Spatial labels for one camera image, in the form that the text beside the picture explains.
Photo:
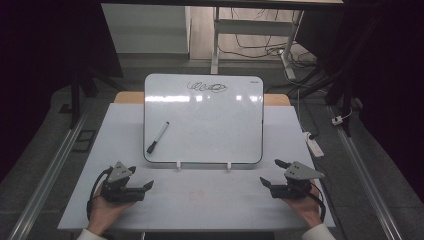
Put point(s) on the white whiteboard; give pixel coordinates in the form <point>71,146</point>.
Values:
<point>206,130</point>

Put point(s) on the aluminium rail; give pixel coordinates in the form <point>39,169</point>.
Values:
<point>50,173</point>
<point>366,176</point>

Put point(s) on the black and white marker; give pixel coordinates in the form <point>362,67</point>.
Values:
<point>158,137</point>

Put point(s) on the black metal stand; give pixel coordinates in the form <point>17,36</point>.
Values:
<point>76,96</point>

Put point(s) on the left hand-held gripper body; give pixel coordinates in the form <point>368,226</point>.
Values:
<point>121,194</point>

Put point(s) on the white whiteboard stand clip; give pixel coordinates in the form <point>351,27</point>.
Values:
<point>178,164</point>
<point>229,165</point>

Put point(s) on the person's right hand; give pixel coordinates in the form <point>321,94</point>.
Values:
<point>309,210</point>

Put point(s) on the small white plug adapter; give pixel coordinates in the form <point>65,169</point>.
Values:
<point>337,120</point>

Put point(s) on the person's left hand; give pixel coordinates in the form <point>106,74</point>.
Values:
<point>103,213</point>

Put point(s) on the white cabinet panel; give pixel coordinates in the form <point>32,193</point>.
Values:
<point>146,30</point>

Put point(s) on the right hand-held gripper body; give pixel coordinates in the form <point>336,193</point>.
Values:
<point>295,190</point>

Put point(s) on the white metal desk frame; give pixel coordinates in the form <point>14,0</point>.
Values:
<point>253,27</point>

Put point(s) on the white power strip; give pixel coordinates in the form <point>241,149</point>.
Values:
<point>314,145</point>

